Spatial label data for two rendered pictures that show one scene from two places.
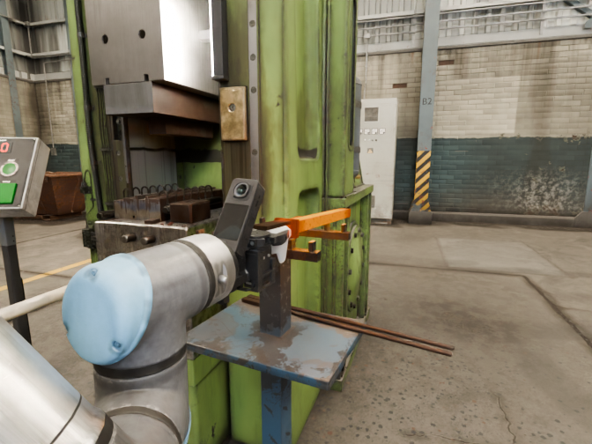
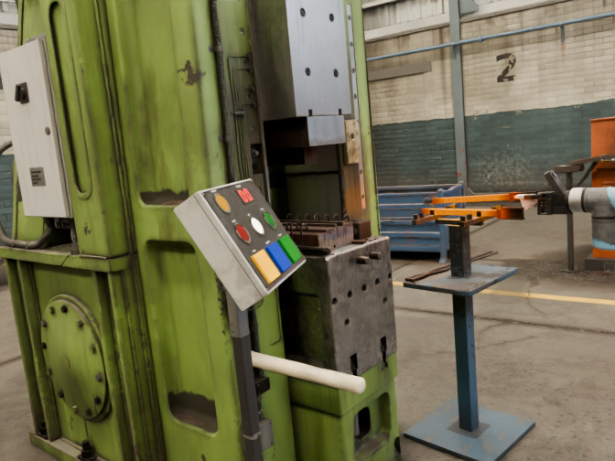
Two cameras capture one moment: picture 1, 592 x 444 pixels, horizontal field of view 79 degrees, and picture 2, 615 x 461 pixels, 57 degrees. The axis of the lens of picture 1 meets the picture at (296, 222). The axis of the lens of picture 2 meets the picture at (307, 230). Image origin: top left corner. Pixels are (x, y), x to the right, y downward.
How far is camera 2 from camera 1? 2.45 m
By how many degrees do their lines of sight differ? 68
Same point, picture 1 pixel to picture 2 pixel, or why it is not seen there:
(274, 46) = (363, 90)
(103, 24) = (306, 57)
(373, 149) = not seen: outside the picture
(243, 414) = not seen: hidden behind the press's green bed
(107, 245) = (339, 279)
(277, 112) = (368, 139)
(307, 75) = not seen: hidden behind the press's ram
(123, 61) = (323, 94)
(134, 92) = (331, 124)
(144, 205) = (342, 231)
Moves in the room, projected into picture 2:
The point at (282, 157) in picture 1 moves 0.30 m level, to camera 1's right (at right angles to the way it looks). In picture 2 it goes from (372, 173) to (388, 167)
